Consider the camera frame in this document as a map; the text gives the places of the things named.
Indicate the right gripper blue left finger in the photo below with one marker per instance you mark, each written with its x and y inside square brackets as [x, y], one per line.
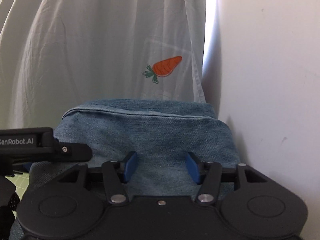
[115, 175]

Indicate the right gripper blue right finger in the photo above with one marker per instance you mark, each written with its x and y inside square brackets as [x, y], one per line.
[208, 176]

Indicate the blue denim jeans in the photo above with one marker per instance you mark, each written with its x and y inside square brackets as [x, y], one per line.
[161, 132]

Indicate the green grid bed sheet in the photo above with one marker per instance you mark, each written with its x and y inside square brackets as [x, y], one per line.
[21, 182]

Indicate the grey carrot print fabric wardrobe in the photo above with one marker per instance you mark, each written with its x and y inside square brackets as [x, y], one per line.
[58, 54]

